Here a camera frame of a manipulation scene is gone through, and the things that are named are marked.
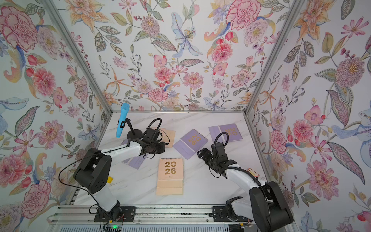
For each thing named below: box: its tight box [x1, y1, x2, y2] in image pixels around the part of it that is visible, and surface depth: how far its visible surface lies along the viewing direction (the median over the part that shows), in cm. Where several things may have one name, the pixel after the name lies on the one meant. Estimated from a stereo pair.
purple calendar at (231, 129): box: [208, 123, 243, 144], surface depth 112 cm
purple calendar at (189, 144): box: [172, 128, 209, 160], surface depth 103 cm
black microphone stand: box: [119, 117, 143, 140], surface depth 106 cm
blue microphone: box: [115, 102, 130, 138], surface depth 90 cm
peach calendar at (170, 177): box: [156, 157, 184, 196], surface depth 86 cm
